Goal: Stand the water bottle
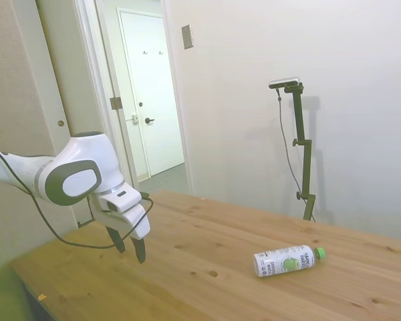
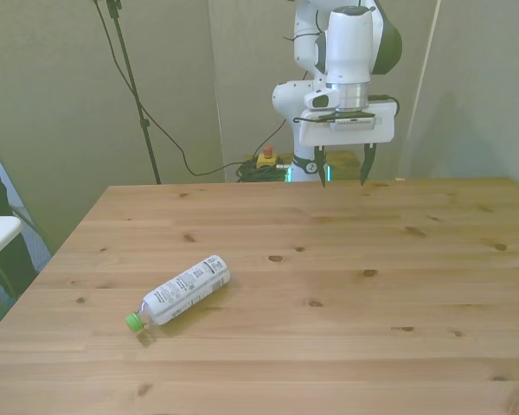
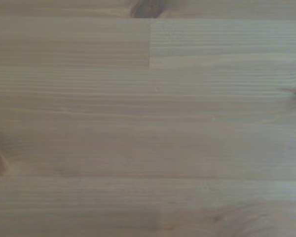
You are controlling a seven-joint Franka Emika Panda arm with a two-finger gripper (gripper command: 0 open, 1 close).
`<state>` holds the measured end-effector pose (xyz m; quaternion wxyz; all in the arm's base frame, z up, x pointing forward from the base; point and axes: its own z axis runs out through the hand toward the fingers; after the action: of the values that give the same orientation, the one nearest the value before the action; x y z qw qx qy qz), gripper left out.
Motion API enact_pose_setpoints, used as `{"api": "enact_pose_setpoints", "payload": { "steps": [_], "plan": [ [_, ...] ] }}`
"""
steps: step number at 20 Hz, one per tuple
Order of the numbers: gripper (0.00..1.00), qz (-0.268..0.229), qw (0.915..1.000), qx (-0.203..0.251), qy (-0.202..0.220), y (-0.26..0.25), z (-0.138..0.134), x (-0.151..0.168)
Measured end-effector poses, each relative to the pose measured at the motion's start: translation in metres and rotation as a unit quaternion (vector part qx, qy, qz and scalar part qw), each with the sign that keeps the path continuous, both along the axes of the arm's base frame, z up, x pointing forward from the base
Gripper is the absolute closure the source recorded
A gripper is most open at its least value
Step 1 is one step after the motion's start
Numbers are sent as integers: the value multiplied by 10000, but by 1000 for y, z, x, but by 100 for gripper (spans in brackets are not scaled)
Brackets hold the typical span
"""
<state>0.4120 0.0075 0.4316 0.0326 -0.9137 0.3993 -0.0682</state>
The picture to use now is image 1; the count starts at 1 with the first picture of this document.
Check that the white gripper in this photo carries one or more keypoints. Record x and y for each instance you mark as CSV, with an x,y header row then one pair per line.
x,y
133,220

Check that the water bottle with green cap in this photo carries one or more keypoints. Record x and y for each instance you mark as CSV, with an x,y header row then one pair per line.
x,y
287,262

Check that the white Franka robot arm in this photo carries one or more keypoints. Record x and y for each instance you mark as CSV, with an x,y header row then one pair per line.
x,y
80,150

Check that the small orange scrap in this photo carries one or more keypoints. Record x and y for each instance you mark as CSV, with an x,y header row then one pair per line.
x,y
41,296

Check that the brass door hinge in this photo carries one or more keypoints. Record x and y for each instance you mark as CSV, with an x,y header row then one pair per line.
x,y
115,103

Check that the white panel door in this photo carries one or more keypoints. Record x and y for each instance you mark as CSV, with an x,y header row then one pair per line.
x,y
153,83

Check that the beige open door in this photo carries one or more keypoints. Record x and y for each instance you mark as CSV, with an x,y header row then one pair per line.
x,y
70,67

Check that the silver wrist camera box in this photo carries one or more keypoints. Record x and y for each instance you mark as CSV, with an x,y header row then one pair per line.
x,y
118,200

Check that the black jointed camera stand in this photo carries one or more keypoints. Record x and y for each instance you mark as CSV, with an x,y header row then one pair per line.
x,y
302,140

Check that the silver camera bar on stand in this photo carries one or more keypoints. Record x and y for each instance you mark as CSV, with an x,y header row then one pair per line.
x,y
285,82

